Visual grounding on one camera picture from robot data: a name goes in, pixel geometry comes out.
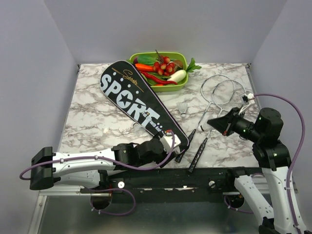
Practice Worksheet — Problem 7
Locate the black racket cover bag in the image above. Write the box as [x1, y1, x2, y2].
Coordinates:
[99, 60, 190, 152]

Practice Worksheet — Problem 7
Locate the red toy cherry bunch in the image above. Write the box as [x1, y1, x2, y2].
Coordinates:
[153, 51, 176, 77]

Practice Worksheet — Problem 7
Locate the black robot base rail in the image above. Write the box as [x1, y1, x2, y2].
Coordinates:
[80, 167, 256, 205]

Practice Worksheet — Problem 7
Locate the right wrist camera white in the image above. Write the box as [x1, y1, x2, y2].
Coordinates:
[238, 93, 255, 115]

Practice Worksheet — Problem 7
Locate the brown toy mushroom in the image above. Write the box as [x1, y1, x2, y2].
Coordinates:
[173, 60, 183, 69]

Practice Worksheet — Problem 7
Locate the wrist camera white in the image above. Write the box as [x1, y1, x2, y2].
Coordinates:
[160, 134, 181, 153]
[238, 93, 255, 115]

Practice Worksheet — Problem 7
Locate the white shuttlecock with black band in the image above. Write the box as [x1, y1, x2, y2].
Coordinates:
[177, 102, 188, 118]

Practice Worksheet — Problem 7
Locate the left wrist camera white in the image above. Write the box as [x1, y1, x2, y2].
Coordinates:
[160, 134, 181, 153]

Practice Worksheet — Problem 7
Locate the white toy radish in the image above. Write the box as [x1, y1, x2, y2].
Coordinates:
[167, 70, 187, 83]

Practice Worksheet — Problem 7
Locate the green plastic basket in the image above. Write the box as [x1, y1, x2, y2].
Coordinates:
[127, 51, 196, 92]

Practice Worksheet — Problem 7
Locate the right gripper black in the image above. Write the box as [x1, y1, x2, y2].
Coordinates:
[207, 106, 263, 141]

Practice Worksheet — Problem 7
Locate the orange toy carrot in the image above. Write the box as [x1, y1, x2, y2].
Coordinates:
[135, 63, 155, 73]

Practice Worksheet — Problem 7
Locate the red toy chili pepper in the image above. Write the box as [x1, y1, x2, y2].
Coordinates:
[141, 72, 177, 85]

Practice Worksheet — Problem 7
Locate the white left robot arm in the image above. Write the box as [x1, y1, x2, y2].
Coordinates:
[29, 136, 173, 193]

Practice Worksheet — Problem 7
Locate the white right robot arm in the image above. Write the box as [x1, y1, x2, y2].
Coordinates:
[207, 108, 310, 234]

